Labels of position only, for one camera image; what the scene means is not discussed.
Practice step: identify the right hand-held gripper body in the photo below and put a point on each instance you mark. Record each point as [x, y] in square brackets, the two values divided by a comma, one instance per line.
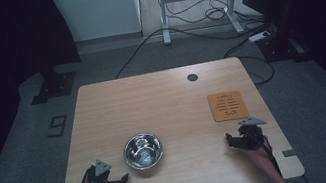
[250, 135]

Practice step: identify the white power strip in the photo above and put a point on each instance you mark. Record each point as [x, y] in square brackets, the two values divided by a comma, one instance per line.
[259, 36]

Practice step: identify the orange coaster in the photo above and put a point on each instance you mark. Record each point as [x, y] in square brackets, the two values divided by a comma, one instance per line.
[229, 113]

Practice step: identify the grey tape strip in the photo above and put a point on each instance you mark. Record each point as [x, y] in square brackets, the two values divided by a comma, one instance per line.
[292, 152]

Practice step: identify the black stand base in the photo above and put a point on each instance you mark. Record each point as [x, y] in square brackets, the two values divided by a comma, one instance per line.
[280, 48]
[55, 85]

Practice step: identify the person's right hand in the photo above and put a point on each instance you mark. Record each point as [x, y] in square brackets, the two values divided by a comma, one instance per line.
[263, 155]

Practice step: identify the black round table grommet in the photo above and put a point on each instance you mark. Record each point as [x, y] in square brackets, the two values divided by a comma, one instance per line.
[192, 77]

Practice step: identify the stainless steel bowl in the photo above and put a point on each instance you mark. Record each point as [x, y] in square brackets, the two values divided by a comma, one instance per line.
[143, 151]

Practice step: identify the white board panel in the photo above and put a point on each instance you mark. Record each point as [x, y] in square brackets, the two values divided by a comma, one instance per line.
[99, 8]

